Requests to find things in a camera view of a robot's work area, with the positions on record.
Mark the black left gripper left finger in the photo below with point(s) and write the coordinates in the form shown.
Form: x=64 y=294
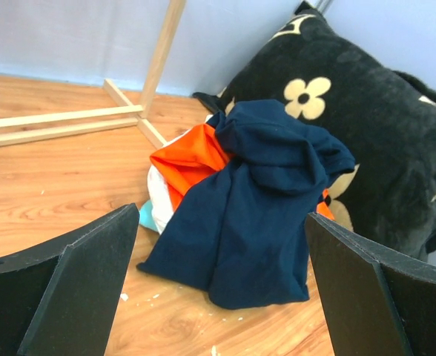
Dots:
x=60 y=297

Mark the navy blue t shirt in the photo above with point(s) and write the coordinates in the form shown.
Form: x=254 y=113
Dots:
x=239 y=234

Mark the black floral blanket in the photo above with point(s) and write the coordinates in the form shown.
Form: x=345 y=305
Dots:
x=386 y=118

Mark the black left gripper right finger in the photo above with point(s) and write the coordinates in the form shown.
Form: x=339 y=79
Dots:
x=376 y=301

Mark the metal corner post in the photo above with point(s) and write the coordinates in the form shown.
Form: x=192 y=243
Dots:
x=323 y=5

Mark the teal t shirt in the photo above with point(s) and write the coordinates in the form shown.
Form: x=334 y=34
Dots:
x=145 y=216

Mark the orange t shirt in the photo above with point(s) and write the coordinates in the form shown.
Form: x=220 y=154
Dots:
x=254 y=151

